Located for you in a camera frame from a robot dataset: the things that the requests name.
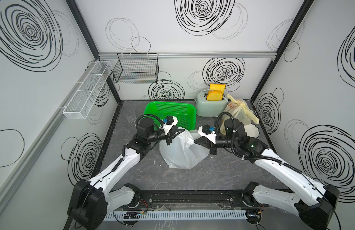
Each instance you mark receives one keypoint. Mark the mint green toaster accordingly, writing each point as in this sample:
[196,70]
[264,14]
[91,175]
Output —
[205,108]

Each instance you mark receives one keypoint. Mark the white scalloped plate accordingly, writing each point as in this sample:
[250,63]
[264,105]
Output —
[252,131]

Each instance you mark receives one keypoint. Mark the yellowish fruit print plastic bag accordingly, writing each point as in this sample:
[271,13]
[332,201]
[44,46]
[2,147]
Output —
[239,109]

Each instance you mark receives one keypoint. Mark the grey slotted cable duct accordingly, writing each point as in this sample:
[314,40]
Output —
[177,215]

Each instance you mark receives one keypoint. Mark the white mesh wall shelf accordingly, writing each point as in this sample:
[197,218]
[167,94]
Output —
[93,91]

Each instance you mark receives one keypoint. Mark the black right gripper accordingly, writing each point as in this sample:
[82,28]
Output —
[206,143]

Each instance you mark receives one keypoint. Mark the back toast slice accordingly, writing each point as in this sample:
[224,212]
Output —
[218,87]

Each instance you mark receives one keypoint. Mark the front toast slice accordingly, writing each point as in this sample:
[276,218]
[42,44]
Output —
[214,96]

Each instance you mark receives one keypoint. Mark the clear plastic cup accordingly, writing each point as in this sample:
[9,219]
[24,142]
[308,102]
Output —
[130,114]

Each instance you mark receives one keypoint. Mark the white bunny print plastic bag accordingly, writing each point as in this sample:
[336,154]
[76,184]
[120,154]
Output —
[183,153]

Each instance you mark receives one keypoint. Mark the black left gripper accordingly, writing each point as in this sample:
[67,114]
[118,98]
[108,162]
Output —
[169,136]

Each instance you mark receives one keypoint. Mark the green plastic basket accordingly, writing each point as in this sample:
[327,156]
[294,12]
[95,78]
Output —
[184,112]

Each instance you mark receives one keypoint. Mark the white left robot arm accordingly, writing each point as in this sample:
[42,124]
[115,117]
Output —
[94,198]

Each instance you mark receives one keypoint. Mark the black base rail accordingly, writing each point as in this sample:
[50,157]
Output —
[153,198]

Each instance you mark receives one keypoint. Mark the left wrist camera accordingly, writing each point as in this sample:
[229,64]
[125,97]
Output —
[168,123]

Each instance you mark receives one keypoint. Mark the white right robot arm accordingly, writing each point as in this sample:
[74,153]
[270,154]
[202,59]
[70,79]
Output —
[313,202]

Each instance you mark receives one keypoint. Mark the toast slice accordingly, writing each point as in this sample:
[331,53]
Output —
[218,87]
[214,96]

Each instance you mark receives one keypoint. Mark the black wire wall basket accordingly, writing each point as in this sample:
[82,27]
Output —
[136,68]

